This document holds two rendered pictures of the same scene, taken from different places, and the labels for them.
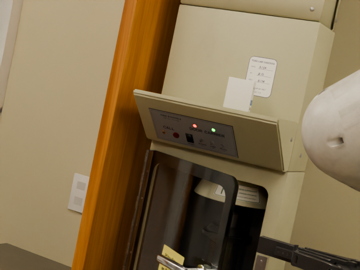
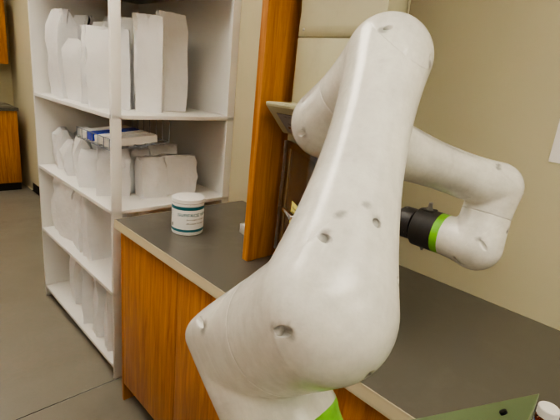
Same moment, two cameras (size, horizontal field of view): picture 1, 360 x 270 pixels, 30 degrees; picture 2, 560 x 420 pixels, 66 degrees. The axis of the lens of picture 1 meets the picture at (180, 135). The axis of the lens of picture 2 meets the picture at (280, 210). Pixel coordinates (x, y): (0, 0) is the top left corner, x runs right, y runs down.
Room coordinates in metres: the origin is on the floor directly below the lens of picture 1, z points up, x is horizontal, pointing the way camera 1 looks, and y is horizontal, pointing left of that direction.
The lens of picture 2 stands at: (0.06, -0.36, 1.58)
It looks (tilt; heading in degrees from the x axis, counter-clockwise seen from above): 17 degrees down; 17
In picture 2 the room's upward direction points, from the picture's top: 6 degrees clockwise
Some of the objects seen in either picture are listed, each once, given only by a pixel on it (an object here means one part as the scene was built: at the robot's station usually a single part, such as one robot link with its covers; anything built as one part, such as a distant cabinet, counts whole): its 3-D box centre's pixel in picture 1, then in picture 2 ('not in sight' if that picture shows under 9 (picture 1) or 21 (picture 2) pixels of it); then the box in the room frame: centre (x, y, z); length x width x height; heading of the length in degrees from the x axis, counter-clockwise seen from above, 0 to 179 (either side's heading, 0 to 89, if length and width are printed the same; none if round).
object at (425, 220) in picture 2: not in sight; (427, 227); (1.09, -0.42, 1.28); 0.09 x 0.06 x 0.12; 152
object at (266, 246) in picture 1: (276, 249); not in sight; (1.20, -0.21, 1.28); 0.07 x 0.01 x 0.03; 62
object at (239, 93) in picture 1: (239, 94); not in sight; (1.32, -0.10, 1.54); 0.05 x 0.05 x 0.06; 81
